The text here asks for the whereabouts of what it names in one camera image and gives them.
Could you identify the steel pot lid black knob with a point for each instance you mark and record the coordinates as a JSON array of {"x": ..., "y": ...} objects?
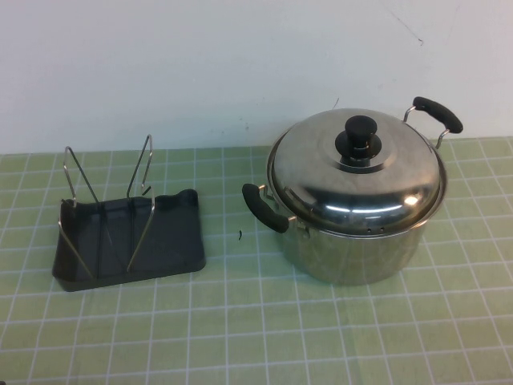
[{"x": 320, "y": 180}]

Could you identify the small black scrap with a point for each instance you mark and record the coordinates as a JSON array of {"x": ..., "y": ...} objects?
[{"x": 239, "y": 235}]

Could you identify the green checked tablecloth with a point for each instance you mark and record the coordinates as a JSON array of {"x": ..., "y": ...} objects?
[{"x": 256, "y": 329}]

